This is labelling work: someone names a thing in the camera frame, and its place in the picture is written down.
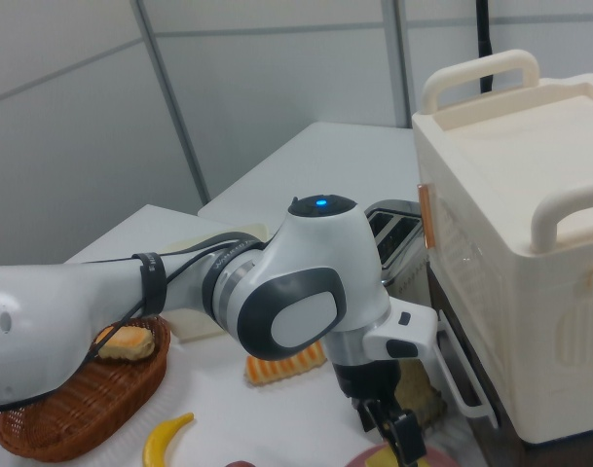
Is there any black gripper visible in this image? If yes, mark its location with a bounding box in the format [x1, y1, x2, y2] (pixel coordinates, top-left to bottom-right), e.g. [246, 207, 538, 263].
[332, 358, 429, 467]

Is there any brown toast slice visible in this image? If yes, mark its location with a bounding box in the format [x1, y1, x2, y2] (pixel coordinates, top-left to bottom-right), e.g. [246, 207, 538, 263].
[395, 359, 448, 429]

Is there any pink plate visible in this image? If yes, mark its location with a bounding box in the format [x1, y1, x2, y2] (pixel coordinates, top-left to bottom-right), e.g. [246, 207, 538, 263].
[349, 445, 459, 467]

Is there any dark brown oven base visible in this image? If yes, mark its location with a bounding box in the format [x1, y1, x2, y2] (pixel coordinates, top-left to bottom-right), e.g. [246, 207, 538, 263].
[425, 265, 536, 447]

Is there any orange striped bread loaf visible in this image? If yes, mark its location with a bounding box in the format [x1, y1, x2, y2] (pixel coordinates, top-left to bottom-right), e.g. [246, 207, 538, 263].
[244, 340, 329, 388]

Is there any silver two-slot toaster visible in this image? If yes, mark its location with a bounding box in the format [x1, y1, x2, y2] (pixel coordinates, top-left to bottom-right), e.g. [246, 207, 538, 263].
[363, 198, 431, 299]

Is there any copper oven latch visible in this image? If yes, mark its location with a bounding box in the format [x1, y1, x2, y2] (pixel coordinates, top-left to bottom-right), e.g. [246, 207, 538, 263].
[417, 183, 439, 250]

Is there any open cream plastic box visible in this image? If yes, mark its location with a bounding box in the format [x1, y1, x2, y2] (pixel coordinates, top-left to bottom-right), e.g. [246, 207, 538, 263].
[162, 222, 269, 344]

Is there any yellow banana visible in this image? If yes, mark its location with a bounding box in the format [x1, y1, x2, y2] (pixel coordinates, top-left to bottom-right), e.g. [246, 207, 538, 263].
[142, 412, 195, 467]

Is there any golden bread roll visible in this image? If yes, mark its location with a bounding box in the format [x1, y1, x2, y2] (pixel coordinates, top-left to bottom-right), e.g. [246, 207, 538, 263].
[93, 324, 157, 362]

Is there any brown wicker basket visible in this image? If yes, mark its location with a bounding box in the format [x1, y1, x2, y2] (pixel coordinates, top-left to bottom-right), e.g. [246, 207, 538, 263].
[0, 314, 172, 462]

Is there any white oven door handle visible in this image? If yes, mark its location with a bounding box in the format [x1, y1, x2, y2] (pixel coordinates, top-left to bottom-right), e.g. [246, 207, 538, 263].
[434, 310, 500, 430]

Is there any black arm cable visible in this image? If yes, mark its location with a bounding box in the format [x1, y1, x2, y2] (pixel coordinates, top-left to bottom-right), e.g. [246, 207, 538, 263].
[0, 233, 259, 414]

